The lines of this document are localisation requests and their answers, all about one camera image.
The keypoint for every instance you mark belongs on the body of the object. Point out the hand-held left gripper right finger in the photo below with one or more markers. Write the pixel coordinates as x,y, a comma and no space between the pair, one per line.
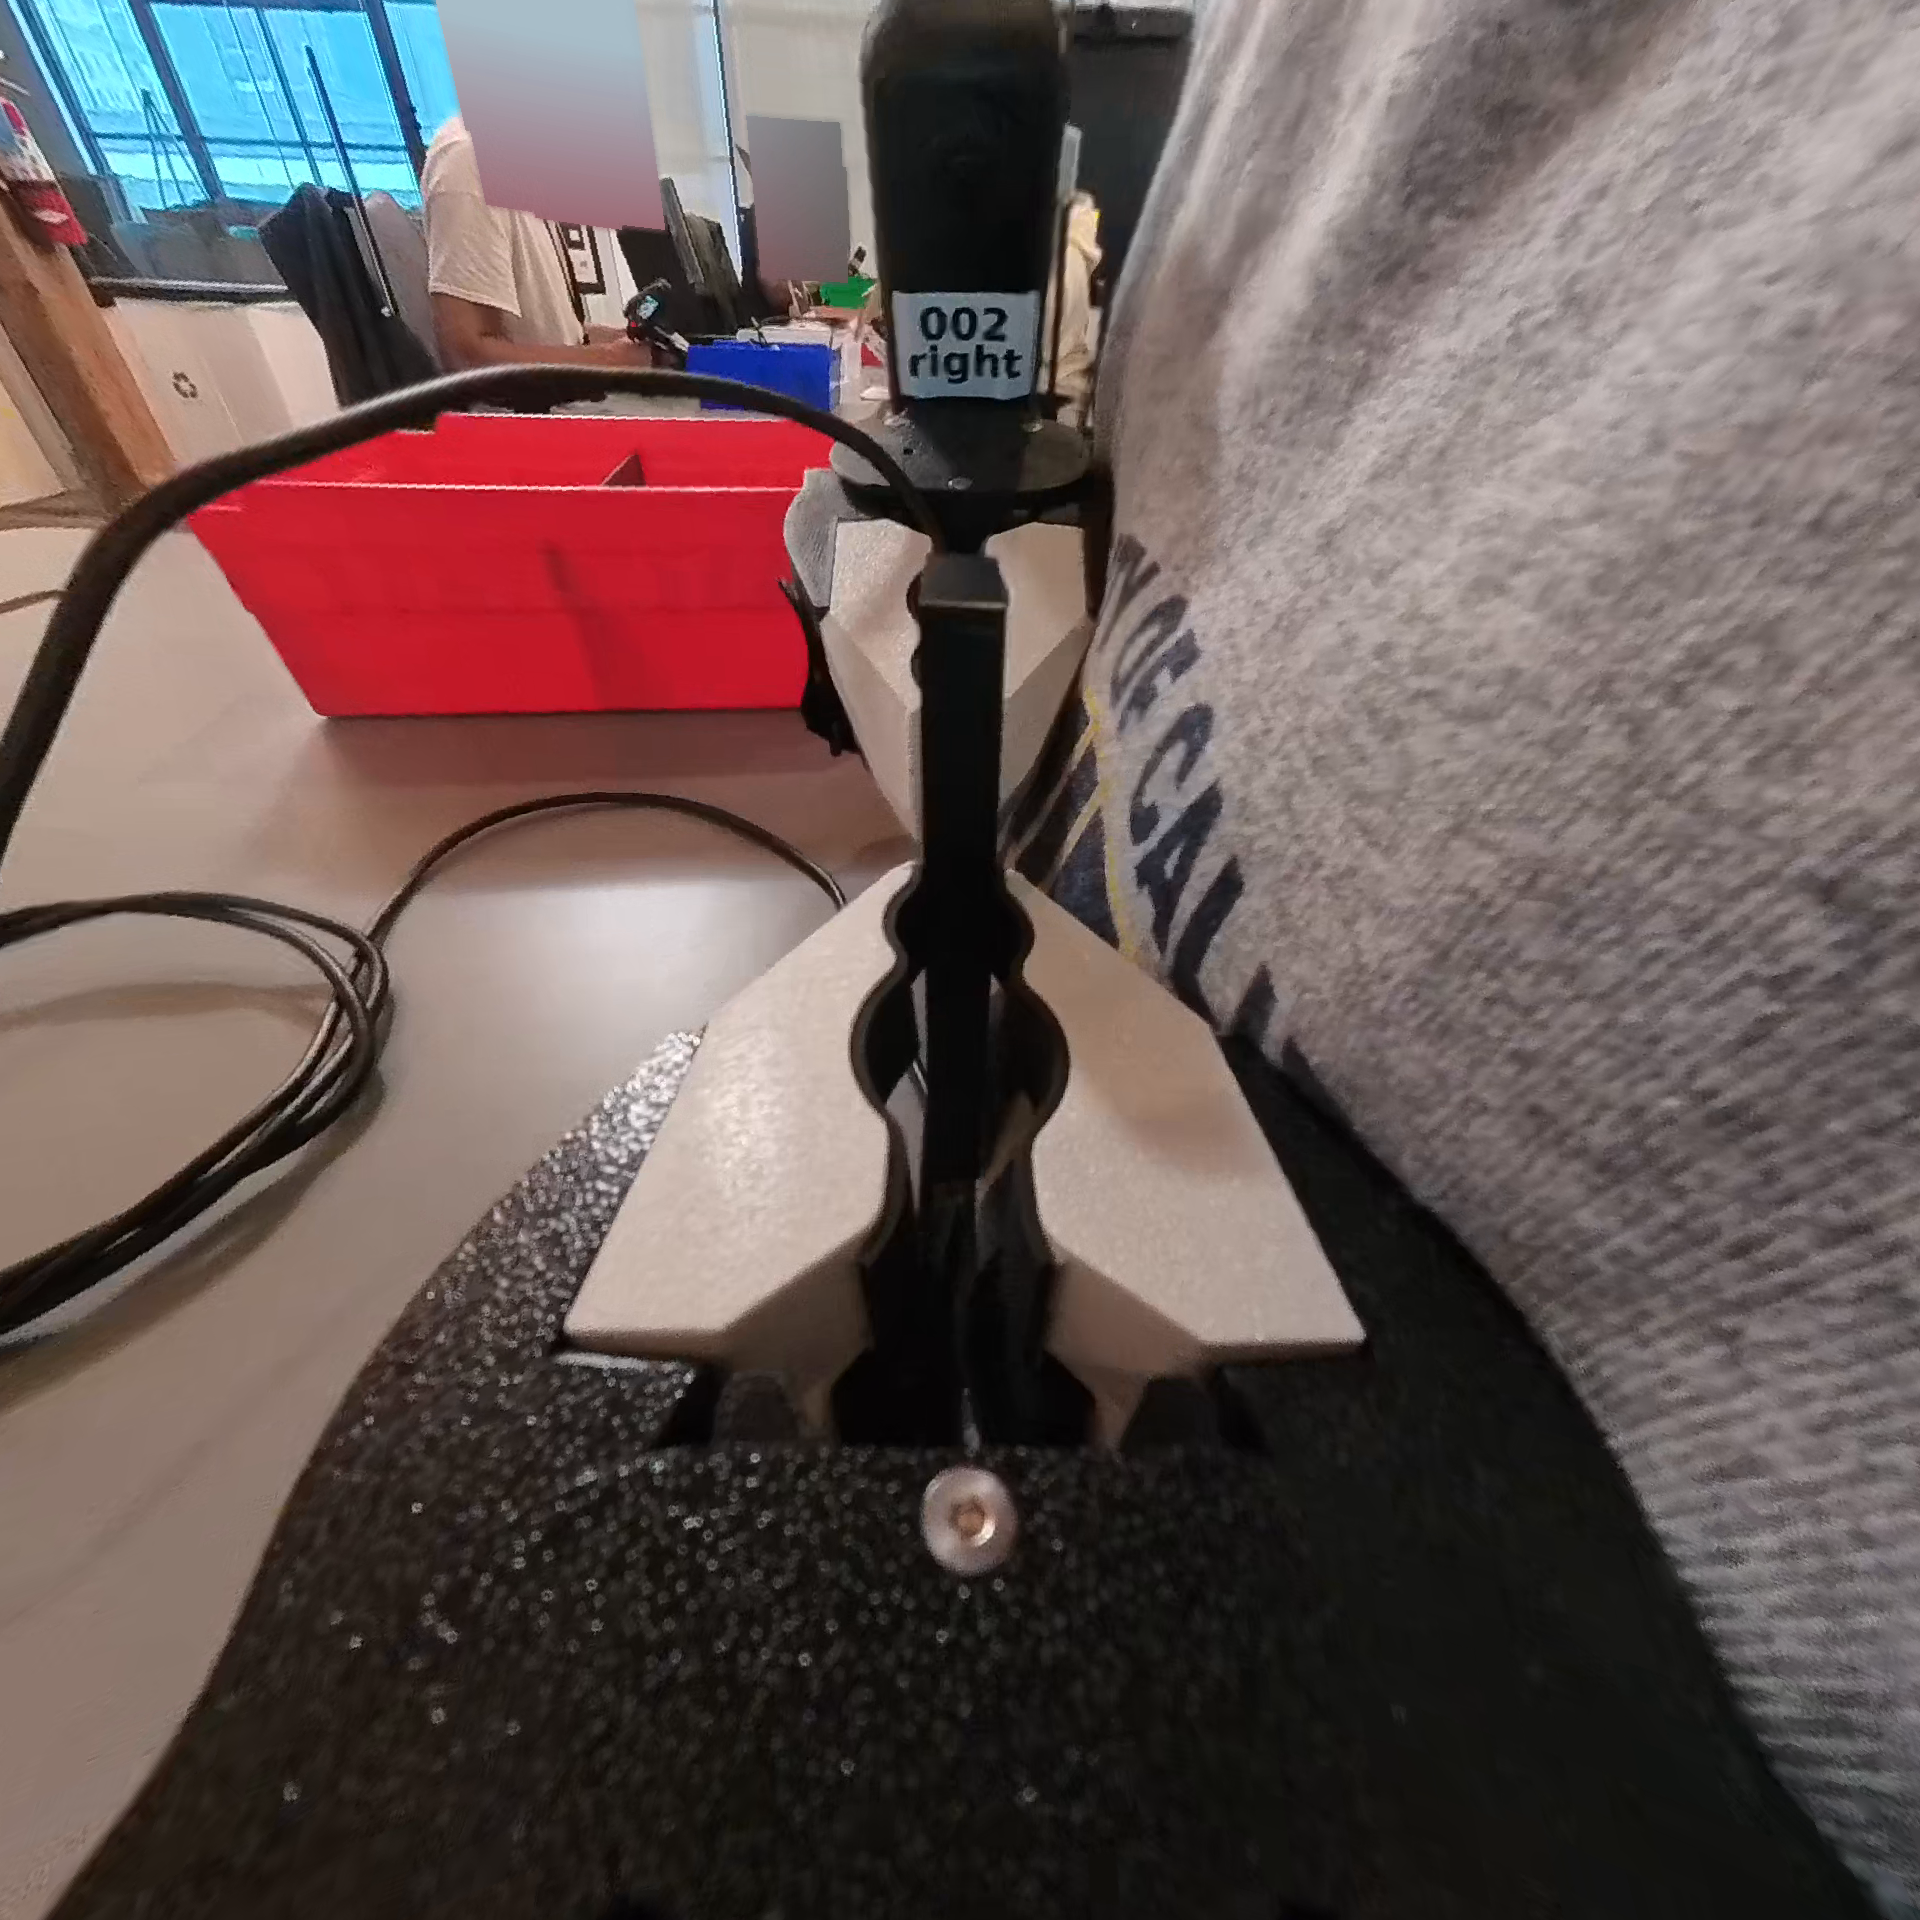
1184,1200

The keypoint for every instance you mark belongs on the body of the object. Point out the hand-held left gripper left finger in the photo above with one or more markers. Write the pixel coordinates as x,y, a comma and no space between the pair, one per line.
720,1184

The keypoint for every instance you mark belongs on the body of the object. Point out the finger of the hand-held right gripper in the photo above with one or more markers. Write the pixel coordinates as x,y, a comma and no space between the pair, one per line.
1044,645
870,645

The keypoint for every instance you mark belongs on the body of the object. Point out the black usb hub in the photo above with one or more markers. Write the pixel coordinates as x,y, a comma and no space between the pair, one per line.
960,780

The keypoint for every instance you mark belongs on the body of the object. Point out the red plastic bin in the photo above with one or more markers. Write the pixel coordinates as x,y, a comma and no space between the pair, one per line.
495,600

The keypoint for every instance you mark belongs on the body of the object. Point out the green plastic bin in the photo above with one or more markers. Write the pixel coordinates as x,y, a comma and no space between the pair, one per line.
848,293

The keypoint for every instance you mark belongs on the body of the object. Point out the grey printed sweatshirt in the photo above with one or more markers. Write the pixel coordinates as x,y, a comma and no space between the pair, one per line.
1500,600

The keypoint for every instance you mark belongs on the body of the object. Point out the dark hanging jacket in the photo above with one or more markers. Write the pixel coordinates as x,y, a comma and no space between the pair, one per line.
340,284

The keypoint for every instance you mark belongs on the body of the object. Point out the paned window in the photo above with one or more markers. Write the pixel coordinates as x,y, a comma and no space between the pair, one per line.
225,106

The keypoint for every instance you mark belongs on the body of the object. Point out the fire extinguisher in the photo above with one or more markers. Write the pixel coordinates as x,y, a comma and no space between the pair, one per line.
37,181

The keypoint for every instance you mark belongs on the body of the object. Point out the wooden post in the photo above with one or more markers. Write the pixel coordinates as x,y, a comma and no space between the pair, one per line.
61,347

